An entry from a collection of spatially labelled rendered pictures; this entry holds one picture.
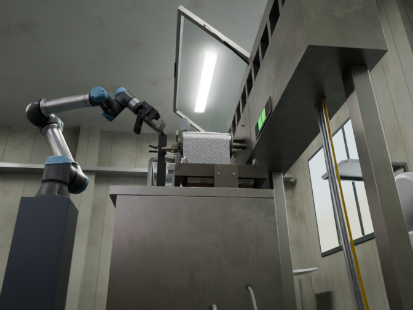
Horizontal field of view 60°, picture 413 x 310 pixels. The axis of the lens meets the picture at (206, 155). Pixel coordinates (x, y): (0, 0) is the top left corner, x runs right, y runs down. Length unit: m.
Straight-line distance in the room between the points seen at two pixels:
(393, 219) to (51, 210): 1.28
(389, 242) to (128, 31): 3.60
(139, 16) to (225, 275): 3.11
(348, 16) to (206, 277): 0.99
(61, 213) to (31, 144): 4.65
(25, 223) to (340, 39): 1.37
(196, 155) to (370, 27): 0.96
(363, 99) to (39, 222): 1.31
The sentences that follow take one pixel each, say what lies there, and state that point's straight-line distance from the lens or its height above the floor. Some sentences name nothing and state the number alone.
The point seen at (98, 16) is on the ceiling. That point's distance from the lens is 4.10.
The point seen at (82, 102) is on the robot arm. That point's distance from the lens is 1.93.
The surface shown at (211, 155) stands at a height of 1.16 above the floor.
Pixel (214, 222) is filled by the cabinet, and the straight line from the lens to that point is 1.41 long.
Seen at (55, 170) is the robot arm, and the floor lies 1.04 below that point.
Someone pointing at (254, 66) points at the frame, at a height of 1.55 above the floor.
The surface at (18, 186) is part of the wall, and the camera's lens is 6.04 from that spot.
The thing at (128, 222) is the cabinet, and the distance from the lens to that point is 1.41.
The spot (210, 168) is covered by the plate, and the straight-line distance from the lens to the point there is 1.55.
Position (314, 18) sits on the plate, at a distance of 1.21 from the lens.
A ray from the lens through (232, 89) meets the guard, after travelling 2.27.
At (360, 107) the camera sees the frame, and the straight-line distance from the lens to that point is 1.16.
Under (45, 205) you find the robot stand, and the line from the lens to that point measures 1.68.
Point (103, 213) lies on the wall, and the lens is 5.61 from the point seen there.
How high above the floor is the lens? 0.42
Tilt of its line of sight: 25 degrees up
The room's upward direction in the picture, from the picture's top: 1 degrees counter-clockwise
